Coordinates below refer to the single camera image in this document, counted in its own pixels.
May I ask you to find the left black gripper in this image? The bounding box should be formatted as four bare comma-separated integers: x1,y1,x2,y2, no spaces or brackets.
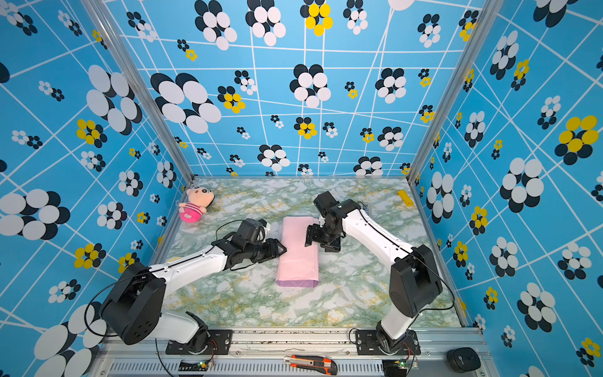
246,237,290,262

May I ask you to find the purple wrapping paper sheet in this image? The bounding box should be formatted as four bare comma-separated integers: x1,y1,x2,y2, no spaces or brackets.
276,217,319,288

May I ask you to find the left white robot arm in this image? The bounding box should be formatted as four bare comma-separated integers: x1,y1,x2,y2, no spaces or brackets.
99,218,287,354

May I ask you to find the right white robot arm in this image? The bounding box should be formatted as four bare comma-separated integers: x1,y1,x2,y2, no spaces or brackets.
306,192,444,353

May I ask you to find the pink plush doll toy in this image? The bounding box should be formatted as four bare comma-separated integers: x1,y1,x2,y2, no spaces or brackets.
178,187,215,223

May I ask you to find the yellow tape piece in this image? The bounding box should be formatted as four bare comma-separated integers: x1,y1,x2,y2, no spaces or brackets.
397,190,415,208

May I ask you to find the red black utility knife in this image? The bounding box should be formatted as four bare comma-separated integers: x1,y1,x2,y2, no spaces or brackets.
284,355,339,375

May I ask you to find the black computer mouse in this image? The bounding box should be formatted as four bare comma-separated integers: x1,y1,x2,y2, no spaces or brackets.
446,347,481,373

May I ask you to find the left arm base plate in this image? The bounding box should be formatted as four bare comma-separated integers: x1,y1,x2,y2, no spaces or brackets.
165,321,233,356

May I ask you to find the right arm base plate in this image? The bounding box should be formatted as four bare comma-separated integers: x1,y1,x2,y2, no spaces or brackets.
349,328,422,358

